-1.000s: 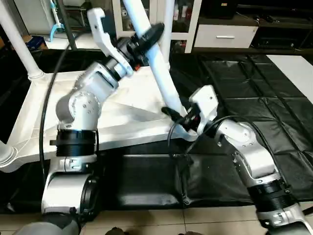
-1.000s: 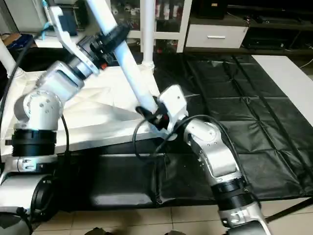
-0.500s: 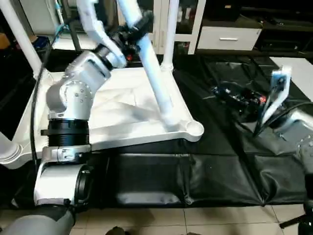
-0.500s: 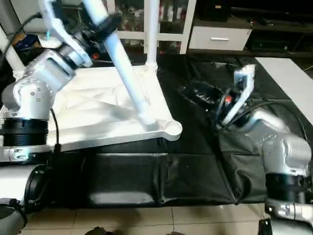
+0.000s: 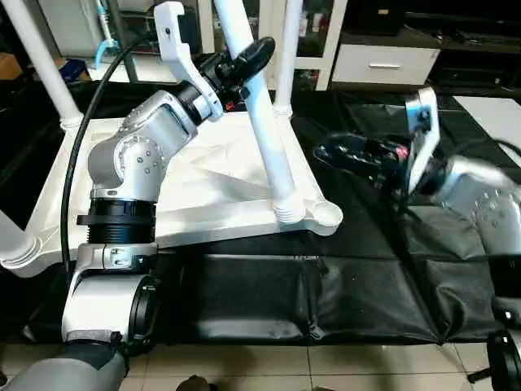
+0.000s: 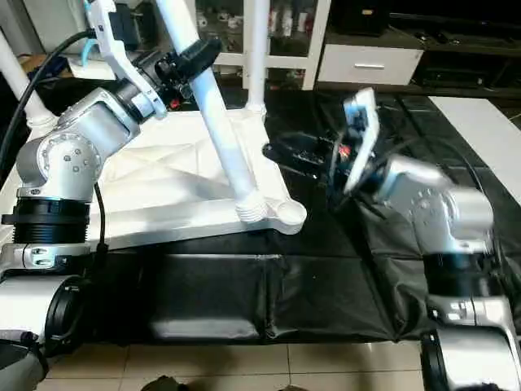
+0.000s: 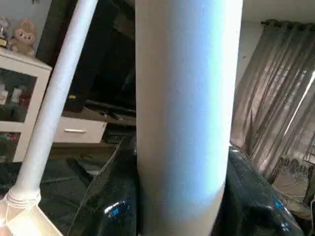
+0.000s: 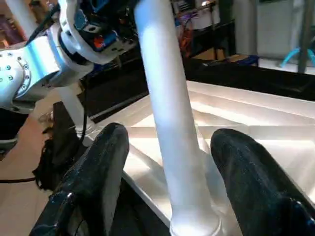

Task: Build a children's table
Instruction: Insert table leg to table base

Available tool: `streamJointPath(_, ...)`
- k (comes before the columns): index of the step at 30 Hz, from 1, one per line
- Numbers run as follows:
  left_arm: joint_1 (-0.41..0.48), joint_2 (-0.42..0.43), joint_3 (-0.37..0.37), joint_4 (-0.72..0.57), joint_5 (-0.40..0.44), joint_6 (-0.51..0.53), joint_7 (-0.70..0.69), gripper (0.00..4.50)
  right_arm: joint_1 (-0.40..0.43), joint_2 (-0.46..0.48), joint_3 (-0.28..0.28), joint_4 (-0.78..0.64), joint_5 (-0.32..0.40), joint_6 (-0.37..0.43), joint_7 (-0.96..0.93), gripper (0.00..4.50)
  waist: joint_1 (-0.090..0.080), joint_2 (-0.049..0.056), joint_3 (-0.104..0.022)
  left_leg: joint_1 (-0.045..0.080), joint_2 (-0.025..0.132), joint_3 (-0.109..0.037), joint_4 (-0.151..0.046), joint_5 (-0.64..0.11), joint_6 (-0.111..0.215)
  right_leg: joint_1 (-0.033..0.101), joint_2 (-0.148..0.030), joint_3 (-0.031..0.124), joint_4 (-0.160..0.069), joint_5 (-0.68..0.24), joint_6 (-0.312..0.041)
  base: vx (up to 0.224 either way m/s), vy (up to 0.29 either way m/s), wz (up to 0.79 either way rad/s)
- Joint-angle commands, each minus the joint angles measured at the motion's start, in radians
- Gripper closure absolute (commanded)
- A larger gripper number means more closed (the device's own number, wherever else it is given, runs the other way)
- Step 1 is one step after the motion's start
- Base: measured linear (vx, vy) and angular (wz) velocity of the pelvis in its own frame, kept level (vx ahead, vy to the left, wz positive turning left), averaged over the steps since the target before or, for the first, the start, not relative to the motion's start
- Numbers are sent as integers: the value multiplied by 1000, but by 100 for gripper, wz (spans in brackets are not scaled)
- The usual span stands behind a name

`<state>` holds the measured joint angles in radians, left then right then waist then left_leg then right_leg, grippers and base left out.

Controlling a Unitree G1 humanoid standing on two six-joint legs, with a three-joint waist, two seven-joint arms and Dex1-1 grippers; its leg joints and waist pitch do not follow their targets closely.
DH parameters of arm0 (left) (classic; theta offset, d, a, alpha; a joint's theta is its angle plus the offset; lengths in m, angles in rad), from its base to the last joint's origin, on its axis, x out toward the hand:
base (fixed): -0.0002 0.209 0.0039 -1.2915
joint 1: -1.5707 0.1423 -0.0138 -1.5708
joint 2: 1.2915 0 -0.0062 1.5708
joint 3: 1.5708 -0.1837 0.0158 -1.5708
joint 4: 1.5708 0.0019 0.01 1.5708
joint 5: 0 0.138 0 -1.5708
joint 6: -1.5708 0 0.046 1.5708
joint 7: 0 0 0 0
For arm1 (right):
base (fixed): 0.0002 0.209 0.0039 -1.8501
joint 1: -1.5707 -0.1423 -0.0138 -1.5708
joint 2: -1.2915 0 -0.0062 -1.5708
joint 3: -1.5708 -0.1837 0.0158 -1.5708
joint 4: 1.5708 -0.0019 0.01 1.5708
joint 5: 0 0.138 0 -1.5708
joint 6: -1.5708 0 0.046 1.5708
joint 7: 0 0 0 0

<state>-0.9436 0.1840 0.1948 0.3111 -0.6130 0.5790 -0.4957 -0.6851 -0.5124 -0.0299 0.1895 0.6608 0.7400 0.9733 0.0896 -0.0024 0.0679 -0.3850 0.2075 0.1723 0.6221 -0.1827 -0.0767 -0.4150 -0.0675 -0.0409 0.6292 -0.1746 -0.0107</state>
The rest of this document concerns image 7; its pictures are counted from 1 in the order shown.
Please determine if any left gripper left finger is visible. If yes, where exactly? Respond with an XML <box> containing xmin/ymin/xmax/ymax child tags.
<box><xmin>66</xmin><ymin>135</ymin><xmax>139</xmax><ymax>236</ymax></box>

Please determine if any white plastic table leg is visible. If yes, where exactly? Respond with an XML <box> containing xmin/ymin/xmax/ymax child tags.
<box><xmin>6</xmin><ymin>0</ymin><xmax>99</xmax><ymax>207</ymax></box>
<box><xmin>134</xmin><ymin>0</ymin><xmax>244</xmax><ymax>236</ymax></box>

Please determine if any white glass door cabinet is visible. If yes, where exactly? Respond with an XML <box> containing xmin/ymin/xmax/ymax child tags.
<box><xmin>0</xmin><ymin>48</ymin><xmax>54</xmax><ymax>164</ymax></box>

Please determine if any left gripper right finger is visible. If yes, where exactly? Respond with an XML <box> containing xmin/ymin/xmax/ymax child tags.
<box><xmin>212</xmin><ymin>143</ymin><xmax>306</xmax><ymax>236</ymax></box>

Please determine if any white plastic table top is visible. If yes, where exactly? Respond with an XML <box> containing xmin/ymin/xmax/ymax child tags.
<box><xmin>0</xmin><ymin>194</ymin><xmax>64</xmax><ymax>236</ymax></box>

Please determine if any white drawer unit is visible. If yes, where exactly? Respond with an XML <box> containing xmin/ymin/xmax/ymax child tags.
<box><xmin>52</xmin><ymin>117</ymin><xmax>108</xmax><ymax>145</ymax></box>

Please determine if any black work mat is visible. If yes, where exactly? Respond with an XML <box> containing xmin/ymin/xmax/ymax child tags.
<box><xmin>0</xmin><ymin>155</ymin><xmax>128</xmax><ymax>236</ymax></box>

